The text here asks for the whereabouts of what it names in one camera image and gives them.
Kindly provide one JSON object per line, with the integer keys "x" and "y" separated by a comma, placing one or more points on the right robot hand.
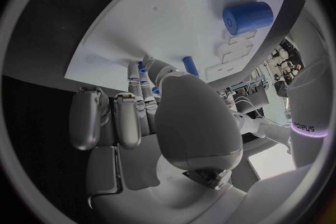
{"x": 194, "y": 123}

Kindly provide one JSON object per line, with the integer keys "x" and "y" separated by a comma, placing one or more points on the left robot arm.
{"x": 273, "y": 130}

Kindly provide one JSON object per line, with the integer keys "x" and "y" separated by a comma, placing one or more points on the white task board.
{"x": 157, "y": 28}

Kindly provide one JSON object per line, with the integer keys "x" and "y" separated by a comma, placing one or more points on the blue peg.
{"x": 190, "y": 65}

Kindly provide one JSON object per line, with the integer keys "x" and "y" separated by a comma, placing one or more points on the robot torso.
{"x": 307, "y": 106}

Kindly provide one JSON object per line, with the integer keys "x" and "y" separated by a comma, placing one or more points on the thick blue cylinder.
{"x": 252, "y": 17}

